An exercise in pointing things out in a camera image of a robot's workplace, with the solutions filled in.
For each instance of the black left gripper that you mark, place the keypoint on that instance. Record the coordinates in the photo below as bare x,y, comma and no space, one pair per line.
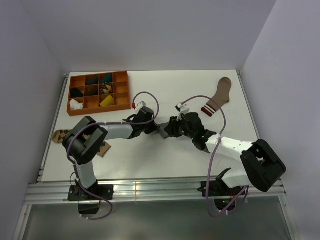
153,127

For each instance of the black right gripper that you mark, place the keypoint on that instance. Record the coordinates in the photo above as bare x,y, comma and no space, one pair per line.
172,128

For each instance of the grey sock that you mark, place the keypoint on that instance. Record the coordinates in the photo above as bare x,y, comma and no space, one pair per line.
165,130

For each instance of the white sock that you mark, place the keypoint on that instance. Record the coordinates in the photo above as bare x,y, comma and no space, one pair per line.
75,105

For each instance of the black sock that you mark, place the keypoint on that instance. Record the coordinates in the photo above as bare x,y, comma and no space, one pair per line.
76,93

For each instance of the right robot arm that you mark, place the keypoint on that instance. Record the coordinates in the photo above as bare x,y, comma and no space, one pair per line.
262,167

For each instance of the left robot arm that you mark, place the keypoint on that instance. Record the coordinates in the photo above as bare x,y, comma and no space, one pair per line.
84,141

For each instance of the yellow rolled sock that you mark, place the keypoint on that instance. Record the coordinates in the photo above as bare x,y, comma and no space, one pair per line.
108,101

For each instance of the tan sock maroon striped cuff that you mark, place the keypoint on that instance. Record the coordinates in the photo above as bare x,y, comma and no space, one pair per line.
220,98

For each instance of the brown argyle rolled sock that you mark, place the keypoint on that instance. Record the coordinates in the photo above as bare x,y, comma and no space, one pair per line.
105,89

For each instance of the orange compartment tray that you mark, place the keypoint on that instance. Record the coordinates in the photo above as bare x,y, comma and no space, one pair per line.
91,104

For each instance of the dark brown rolled sock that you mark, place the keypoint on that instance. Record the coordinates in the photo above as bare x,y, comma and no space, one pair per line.
91,90

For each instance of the dark blue rolled sock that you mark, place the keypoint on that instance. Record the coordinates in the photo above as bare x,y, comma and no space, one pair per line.
93,81

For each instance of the tan argyle sock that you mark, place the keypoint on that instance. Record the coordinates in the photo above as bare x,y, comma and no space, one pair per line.
59,135

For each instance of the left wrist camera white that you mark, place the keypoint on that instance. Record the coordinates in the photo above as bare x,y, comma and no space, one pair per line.
137,106

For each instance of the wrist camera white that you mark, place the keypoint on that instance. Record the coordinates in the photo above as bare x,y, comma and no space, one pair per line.
137,106
182,109

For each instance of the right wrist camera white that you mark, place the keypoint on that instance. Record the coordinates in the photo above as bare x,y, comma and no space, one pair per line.
182,109

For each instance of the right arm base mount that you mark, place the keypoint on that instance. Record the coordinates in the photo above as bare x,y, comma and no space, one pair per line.
217,188

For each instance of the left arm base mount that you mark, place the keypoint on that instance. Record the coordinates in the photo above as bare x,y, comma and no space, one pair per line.
89,201

